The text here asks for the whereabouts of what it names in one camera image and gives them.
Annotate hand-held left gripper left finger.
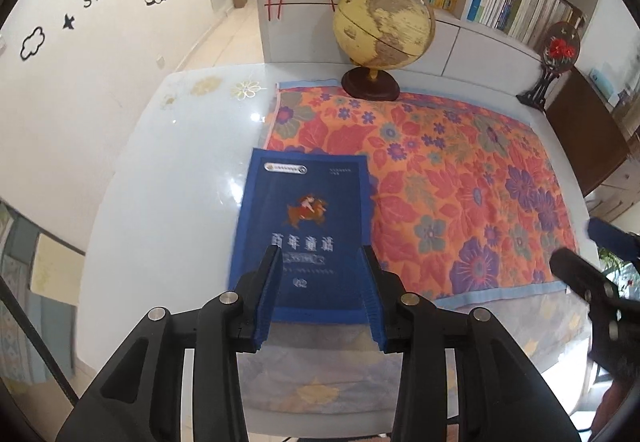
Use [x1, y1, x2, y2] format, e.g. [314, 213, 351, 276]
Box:
[55, 244, 282, 442]

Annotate beige drawer unit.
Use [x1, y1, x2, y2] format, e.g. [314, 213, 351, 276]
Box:
[585, 142, 640, 223]

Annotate round red flower ornament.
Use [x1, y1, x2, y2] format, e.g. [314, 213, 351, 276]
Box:
[516, 19, 583, 112]

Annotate dark blue rider cover book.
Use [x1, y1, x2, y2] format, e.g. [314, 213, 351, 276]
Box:
[227, 147, 373, 327]

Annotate antique yellow globe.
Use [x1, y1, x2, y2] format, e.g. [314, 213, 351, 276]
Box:
[332, 0, 437, 102]

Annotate orange floral blanket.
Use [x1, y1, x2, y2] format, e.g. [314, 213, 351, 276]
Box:
[264, 79, 576, 310]

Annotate person's right forearm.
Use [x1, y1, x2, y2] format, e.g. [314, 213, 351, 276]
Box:
[592, 372, 638, 430]

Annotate pale yellow pad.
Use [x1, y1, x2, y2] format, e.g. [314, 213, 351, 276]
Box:
[30, 234, 85, 307]

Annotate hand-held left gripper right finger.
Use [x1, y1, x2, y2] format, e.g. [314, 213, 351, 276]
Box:
[361, 244, 583, 442]

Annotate patterned cloth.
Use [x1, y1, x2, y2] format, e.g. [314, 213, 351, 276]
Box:
[0, 202, 76, 385]

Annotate light blue box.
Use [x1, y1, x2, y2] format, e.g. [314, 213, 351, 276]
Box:
[589, 67, 621, 99]

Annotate potted plant red flowers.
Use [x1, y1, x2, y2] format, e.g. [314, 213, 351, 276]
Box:
[597, 247, 628, 285]

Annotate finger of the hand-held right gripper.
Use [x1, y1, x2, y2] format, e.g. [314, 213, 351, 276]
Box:
[549, 247, 626, 310]
[586, 217, 640, 255]

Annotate black cable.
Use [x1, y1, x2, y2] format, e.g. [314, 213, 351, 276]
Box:
[0, 279, 78, 405]

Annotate brown wooden cabinet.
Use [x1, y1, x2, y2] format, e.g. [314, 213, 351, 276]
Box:
[544, 66, 635, 197]

